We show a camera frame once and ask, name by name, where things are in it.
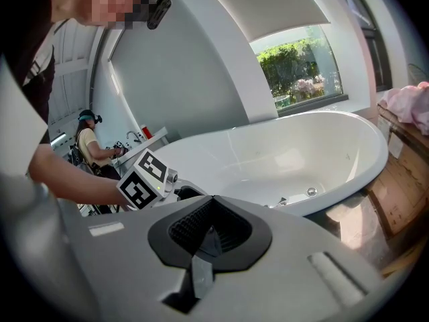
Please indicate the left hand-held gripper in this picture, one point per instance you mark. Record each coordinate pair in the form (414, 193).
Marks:
(140, 186)

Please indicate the white bathtub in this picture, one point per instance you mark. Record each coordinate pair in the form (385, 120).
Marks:
(285, 153)

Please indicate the red bottle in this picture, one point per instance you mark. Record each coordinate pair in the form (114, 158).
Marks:
(146, 133)

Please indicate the person's black printed t-shirt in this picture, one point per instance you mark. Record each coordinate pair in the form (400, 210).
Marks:
(30, 45)

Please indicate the white vanity cabinet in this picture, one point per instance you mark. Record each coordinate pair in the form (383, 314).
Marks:
(152, 139)

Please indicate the chrome faucet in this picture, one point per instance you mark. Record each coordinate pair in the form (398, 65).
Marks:
(134, 136)

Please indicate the dark window frame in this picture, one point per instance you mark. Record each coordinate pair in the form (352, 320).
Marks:
(378, 59)

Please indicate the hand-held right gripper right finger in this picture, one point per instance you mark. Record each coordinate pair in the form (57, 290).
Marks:
(295, 280)

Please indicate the garden window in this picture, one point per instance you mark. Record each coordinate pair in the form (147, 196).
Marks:
(298, 69)

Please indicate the pink cloth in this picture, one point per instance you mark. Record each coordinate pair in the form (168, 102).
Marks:
(407, 104)

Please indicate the plain cardboard box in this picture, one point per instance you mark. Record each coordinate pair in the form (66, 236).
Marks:
(402, 186)

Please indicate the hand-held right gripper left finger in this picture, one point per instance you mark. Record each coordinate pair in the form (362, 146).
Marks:
(117, 263)

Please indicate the person's left forearm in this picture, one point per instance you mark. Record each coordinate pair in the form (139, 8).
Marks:
(77, 183)

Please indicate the black head camera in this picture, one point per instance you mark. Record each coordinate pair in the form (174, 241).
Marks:
(159, 10)

